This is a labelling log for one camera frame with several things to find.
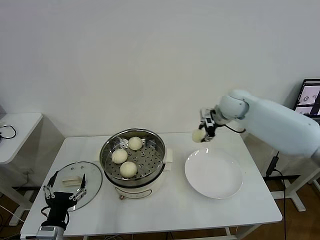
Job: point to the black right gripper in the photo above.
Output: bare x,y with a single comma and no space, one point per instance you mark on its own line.
212,123

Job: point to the white steamed baozi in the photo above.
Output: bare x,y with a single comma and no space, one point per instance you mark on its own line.
197,136
128,170
119,156
135,143

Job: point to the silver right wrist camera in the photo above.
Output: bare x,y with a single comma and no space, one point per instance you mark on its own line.
206,113

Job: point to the cream electric cooking pot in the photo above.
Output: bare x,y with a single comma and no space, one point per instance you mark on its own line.
140,190

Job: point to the dark grey open laptop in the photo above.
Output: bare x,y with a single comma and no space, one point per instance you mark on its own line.
308,95

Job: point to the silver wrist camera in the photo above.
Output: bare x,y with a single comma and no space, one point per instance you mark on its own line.
206,113
48,232

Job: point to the white side table with label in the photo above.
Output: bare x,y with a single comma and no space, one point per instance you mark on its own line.
298,197

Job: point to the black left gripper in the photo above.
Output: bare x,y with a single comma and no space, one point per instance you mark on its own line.
60,203

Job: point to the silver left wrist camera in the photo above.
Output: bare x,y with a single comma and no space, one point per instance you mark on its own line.
48,232

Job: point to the white round plate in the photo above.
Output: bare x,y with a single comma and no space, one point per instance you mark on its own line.
213,175

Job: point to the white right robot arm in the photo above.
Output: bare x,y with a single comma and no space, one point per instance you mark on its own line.
270,125

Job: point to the white wall socket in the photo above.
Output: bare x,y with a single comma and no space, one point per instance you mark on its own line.
28,171

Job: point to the glass pot lid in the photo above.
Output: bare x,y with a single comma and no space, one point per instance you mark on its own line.
93,175

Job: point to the perforated steel steamer basket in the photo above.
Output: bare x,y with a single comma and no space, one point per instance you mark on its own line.
150,172

